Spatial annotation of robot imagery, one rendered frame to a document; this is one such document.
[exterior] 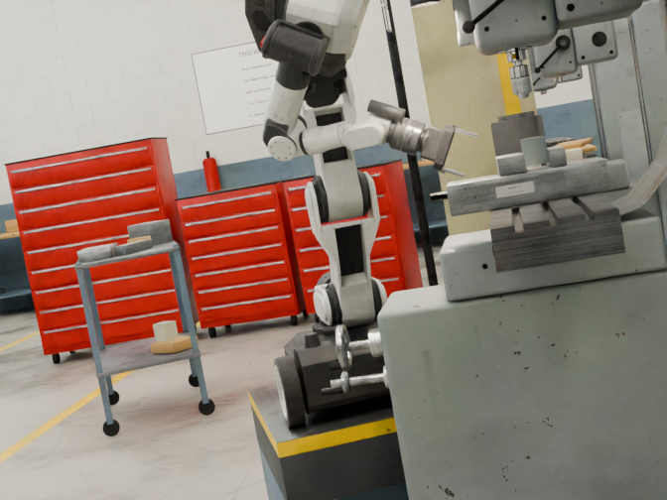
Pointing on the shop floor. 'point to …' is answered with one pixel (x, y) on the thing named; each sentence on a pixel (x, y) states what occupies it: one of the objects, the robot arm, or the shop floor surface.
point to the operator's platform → (330, 450)
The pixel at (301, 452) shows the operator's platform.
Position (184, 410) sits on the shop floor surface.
